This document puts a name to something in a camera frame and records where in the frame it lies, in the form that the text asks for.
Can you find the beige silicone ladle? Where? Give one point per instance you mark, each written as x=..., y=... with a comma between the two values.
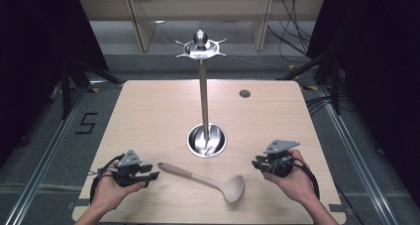
x=232, y=188

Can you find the person's right hand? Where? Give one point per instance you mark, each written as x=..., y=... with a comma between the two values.
x=298, y=183

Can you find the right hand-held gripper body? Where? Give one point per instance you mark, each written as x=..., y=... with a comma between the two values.
x=280, y=162

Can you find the black metal stand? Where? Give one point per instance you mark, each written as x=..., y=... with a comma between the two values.
x=66, y=89
x=335, y=86

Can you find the aluminium floor rail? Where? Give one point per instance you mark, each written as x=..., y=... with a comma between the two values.
x=358, y=165
x=43, y=165

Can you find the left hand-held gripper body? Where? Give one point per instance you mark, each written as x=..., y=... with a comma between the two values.
x=128, y=160

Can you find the light wooden furniture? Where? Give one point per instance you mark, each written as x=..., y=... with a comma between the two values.
x=140, y=26

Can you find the dark curtain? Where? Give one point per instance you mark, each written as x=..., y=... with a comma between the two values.
x=379, y=69
x=39, y=53

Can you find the steel utensil rack stand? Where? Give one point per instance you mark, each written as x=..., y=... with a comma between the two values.
x=203, y=96

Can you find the person's left hand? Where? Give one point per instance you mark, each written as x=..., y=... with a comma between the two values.
x=107, y=193

